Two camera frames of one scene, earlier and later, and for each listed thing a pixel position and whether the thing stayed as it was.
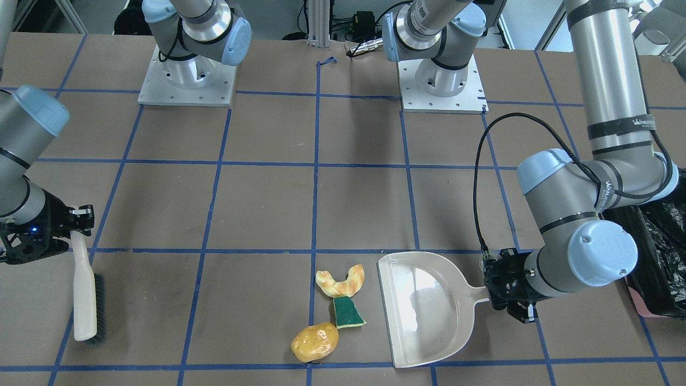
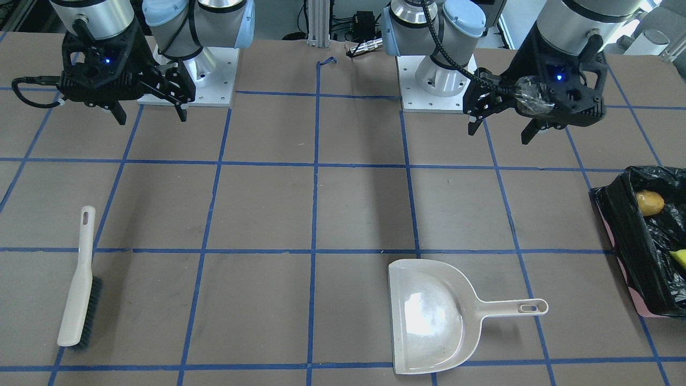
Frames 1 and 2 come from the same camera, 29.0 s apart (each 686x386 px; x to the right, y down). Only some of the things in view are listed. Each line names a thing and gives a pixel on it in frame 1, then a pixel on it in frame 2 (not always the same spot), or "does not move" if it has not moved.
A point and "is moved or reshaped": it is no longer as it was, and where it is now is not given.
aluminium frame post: [319, 15] does not move
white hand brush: [89, 307] is moved or reshaped
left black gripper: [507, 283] → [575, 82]
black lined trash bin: [657, 283] does not move
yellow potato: [314, 342] → [650, 203]
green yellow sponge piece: [347, 313] → [680, 255]
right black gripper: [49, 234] → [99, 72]
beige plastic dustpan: [428, 306] is moved or reshaped
